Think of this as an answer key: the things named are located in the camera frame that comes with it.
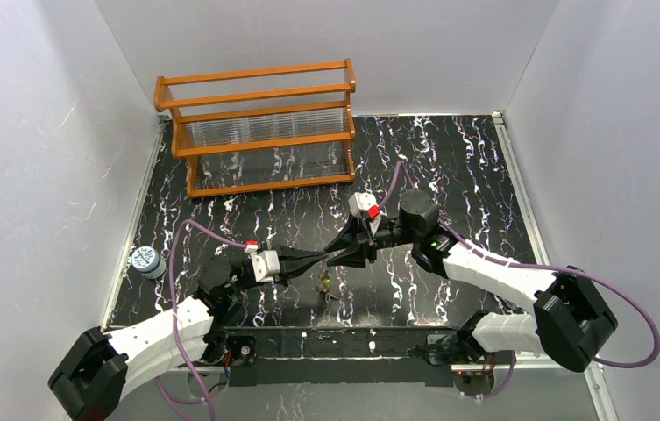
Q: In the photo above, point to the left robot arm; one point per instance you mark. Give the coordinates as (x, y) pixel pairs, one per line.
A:
(101, 368)

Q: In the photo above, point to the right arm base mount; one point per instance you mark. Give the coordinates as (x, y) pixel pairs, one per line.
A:
(453, 349)

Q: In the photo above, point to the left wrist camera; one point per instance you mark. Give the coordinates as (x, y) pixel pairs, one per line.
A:
(264, 260)

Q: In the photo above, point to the orange wooden shelf rack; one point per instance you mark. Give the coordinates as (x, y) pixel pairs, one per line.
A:
(258, 129)

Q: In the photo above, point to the silver keyring holder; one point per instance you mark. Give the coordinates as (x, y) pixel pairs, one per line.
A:
(326, 272)

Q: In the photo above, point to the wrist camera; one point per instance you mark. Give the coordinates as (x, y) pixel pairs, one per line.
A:
(264, 260)
(364, 205)

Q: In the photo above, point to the blue white tape roll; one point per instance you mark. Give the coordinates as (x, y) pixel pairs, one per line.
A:
(148, 262)

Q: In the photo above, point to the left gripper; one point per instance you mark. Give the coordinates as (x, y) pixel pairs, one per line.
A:
(282, 264)

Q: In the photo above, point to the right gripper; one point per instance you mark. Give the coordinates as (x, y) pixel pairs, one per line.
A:
(368, 243)

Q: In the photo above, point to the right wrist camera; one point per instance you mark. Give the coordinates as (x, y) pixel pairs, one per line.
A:
(364, 205)

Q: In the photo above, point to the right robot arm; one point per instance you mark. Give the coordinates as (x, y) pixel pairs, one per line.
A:
(562, 314)

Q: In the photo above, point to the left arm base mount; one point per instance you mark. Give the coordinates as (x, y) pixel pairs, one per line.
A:
(231, 348)

